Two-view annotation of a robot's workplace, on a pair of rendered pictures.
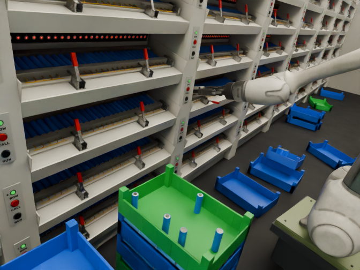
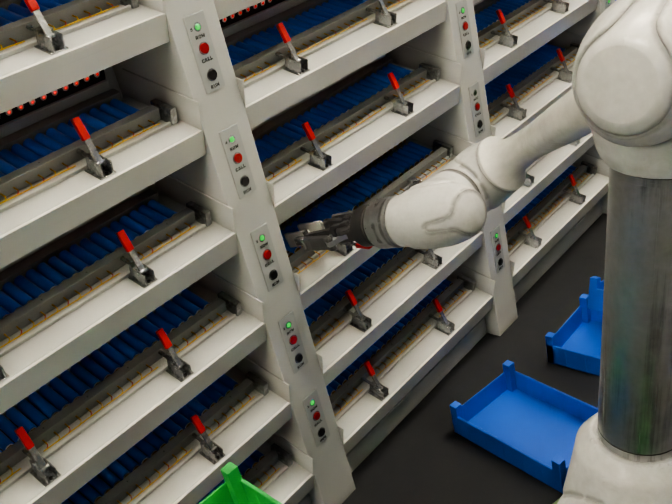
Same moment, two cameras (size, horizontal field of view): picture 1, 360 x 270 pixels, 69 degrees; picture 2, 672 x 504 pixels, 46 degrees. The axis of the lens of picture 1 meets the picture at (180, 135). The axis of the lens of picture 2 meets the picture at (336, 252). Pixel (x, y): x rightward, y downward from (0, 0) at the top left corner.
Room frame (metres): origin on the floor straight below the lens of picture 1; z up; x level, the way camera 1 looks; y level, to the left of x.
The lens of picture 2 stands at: (-0.13, -0.43, 1.25)
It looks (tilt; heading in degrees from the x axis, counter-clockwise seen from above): 27 degrees down; 14
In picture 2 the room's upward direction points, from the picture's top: 15 degrees counter-clockwise
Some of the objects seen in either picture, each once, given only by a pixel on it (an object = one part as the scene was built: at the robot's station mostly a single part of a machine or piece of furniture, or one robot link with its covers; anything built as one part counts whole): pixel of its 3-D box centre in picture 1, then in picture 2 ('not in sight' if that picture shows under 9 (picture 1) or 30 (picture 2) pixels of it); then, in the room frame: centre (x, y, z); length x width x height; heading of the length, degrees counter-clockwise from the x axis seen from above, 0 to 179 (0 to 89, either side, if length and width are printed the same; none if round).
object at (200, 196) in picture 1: (198, 203); not in sight; (0.59, -0.08, 0.44); 0.02 x 0.02 x 0.06
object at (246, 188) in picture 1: (246, 190); (532, 421); (1.24, -0.42, 0.04); 0.30 x 0.20 x 0.08; 46
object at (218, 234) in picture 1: (217, 240); not in sight; (0.47, -0.13, 0.44); 0.02 x 0.02 x 0.06
